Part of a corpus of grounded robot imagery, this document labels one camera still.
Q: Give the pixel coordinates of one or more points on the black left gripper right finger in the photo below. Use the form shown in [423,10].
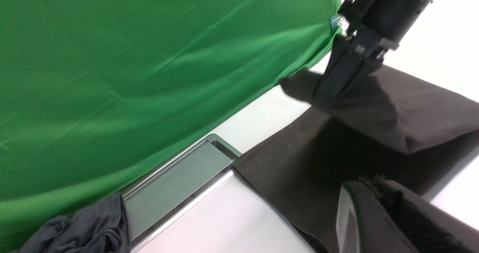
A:
[425,227]

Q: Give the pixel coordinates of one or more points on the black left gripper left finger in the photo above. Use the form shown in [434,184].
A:
[364,226]

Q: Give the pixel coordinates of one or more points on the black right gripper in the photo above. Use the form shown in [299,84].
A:
[375,27]

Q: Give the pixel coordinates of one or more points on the gray long-sleeve top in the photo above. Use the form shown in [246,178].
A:
[391,124]

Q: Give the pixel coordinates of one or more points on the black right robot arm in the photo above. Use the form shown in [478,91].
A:
[375,27]

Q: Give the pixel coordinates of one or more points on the blue binder clip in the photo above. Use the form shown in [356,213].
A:
[336,21]

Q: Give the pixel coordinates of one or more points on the green backdrop cloth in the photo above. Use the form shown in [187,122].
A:
[96,93]

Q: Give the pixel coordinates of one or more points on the dark gray crumpled garment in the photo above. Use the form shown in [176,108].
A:
[99,228]

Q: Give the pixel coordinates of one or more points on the metal table cable tray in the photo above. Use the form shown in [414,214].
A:
[157,199]

